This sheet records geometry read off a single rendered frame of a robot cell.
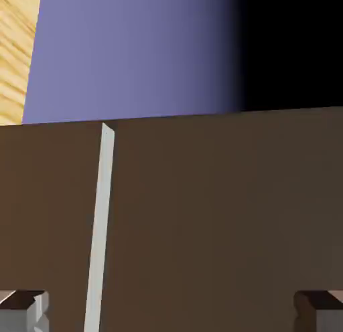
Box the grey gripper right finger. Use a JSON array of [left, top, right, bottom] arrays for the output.
[[293, 289, 343, 332]]

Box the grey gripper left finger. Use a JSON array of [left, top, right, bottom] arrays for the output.
[[0, 289, 51, 332]]

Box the brown wooden cabinet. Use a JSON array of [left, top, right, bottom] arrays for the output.
[[0, 106, 343, 332]]

